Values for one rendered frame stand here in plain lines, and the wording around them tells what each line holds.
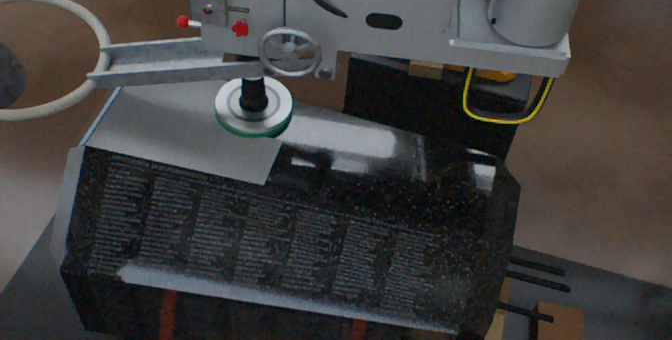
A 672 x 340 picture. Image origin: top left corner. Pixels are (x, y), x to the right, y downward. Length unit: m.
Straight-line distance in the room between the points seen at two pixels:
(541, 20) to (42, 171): 2.15
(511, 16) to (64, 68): 2.35
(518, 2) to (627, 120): 1.99
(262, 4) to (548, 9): 0.63
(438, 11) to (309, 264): 0.73
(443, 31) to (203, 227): 0.80
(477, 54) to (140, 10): 2.36
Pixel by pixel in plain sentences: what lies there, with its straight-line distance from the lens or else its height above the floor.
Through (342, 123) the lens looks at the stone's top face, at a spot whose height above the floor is 0.87.
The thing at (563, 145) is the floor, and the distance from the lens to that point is 3.39.
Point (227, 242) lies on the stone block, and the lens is 1.98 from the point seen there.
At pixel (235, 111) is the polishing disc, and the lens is 2.06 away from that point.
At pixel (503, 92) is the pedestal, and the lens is 2.45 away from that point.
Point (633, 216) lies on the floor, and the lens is 3.26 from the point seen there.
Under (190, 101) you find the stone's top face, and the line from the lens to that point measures 2.14.
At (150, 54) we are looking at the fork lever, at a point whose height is 0.98.
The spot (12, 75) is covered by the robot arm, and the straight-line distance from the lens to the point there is 1.42.
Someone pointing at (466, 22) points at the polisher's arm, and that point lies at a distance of 1.79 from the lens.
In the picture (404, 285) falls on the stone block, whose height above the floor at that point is 0.75.
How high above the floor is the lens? 2.41
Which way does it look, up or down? 50 degrees down
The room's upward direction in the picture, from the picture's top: 6 degrees clockwise
